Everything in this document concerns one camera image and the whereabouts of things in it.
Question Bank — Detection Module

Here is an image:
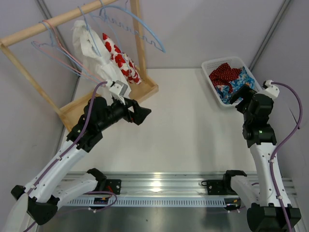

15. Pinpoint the red polka dot skirt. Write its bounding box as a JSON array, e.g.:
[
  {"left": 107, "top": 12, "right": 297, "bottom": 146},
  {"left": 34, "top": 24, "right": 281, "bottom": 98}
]
[{"left": 209, "top": 63, "right": 241, "bottom": 87}]

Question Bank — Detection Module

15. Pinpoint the thin blue wire hanger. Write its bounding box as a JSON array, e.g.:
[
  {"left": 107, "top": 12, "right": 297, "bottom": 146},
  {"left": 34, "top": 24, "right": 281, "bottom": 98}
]
[{"left": 31, "top": 21, "right": 102, "bottom": 84}]

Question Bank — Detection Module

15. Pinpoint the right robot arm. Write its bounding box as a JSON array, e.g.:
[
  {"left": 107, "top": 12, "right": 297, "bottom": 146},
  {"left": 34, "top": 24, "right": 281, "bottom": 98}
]
[{"left": 225, "top": 80, "right": 301, "bottom": 232}]

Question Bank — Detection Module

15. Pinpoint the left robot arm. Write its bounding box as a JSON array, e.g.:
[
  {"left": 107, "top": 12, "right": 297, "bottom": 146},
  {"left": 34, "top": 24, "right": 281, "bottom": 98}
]
[{"left": 3, "top": 97, "right": 152, "bottom": 232}]

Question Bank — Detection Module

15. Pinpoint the blue hanger holding dress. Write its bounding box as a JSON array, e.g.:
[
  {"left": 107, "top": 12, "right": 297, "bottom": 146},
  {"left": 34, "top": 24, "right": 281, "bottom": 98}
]
[{"left": 78, "top": 6, "right": 101, "bottom": 56}]

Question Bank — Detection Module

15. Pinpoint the wide blue plastic hanger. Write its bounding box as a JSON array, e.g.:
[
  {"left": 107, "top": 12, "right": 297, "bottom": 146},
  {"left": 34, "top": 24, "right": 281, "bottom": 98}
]
[{"left": 89, "top": 0, "right": 166, "bottom": 53}]

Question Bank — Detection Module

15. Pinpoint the blue floral garment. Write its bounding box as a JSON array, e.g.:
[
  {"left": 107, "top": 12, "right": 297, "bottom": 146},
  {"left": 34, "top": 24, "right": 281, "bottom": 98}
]
[{"left": 214, "top": 66, "right": 255, "bottom": 104}]

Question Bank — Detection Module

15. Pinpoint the white plastic basket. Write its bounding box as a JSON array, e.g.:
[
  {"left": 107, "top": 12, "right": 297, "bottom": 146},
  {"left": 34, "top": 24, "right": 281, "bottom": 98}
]
[{"left": 201, "top": 57, "right": 262, "bottom": 108}]

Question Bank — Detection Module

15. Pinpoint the red white floral garment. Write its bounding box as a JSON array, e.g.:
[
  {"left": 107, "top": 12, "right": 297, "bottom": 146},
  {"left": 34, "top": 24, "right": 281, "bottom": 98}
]
[{"left": 102, "top": 33, "right": 141, "bottom": 85}]

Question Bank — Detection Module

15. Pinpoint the white hanging dress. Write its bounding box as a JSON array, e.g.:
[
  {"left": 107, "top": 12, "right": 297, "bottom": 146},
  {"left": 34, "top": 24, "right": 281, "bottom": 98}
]
[{"left": 70, "top": 19, "right": 128, "bottom": 102}]

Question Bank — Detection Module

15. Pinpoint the wooden clothes rack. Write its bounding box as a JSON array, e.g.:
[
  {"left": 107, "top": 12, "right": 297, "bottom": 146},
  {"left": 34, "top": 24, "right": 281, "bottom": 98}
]
[{"left": 0, "top": 0, "right": 159, "bottom": 144}]

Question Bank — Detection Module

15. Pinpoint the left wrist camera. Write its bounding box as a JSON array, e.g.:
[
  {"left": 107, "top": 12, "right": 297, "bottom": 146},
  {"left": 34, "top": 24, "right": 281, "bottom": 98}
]
[{"left": 108, "top": 80, "right": 131, "bottom": 105}]

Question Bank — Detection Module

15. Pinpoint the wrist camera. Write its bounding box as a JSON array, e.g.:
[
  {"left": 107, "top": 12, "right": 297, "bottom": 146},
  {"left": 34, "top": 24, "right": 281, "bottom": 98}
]
[
  {"left": 108, "top": 80, "right": 131, "bottom": 105},
  {"left": 260, "top": 80, "right": 280, "bottom": 100}
]

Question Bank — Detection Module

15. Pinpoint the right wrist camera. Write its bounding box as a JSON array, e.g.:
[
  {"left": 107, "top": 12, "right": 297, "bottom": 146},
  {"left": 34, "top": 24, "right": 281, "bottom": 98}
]
[{"left": 260, "top": 80, "right": 280, "bottom": 100}]

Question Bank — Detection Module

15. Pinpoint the pink wire hanger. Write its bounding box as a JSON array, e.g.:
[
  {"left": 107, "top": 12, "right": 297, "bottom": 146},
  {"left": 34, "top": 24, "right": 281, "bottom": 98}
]
[{"left": 42, "top": 19, "right": 107, "bottom": 84}]

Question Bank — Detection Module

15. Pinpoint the aluminium mounting rail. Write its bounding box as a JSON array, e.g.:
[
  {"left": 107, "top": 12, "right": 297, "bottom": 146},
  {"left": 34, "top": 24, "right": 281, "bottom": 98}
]
[{"left": 52, "top": 171, "right": 297, "bottom": 197}]

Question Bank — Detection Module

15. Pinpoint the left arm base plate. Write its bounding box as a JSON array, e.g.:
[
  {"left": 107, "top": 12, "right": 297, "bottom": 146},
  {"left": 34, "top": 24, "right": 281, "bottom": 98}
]
[{"left": 104, "top": 179, "right": 122, "bottom": 195}]

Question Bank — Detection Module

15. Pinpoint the white slotted cable duct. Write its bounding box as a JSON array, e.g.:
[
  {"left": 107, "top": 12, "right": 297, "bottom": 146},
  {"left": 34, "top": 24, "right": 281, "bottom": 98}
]
[{"left": 66, "top": 197, "right": 241, "bottom": 207}]

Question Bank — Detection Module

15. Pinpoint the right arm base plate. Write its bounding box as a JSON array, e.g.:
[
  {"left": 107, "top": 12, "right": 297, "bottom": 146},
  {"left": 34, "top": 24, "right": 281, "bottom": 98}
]
[{"left": 201, "top": 180, "right": 228, "bottom": 195}]

